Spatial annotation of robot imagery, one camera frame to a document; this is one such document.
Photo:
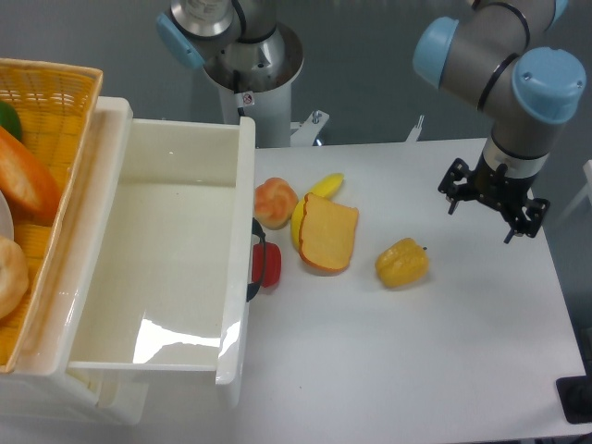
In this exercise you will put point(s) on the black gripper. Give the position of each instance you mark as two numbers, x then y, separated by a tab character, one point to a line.
495	189

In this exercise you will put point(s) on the toy bread slice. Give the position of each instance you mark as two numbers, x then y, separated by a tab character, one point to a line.
327	234

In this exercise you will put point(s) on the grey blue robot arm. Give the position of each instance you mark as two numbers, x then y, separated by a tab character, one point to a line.
492	62

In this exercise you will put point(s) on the orange toy bread roll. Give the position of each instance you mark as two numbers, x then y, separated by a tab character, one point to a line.
274	202

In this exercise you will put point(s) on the yellow toy bell pepper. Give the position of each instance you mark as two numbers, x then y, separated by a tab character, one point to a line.
402	264

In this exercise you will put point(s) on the yellow toy banana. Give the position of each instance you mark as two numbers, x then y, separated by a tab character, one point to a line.
327	187

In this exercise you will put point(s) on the black device at edge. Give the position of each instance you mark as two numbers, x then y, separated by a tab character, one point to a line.
575	396

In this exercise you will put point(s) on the red toy pepper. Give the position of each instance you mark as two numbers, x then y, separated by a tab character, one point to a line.
273	264

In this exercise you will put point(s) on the white open drawer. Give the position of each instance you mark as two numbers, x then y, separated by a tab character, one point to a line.
167	304

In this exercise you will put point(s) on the yellow woven basket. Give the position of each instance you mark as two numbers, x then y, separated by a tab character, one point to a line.
54	103

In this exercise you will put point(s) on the orange toy baguette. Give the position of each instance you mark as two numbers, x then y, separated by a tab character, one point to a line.
27	182

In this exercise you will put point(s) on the beige toy bun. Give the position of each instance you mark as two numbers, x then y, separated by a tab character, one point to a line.
14	275

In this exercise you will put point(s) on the white plastic drawer cabinet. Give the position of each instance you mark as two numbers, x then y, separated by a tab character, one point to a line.
42	384

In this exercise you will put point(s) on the green toy vegetable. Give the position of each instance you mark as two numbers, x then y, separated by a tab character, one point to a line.
10	121

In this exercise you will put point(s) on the white frame at right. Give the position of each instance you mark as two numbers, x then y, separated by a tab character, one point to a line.
584	194

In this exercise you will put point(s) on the white table bracket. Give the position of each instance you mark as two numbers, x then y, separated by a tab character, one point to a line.
307	133

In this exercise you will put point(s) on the black drawer handle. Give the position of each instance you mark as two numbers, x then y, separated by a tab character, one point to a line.
258	261

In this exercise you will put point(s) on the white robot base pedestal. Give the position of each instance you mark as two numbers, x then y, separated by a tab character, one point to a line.
254	80

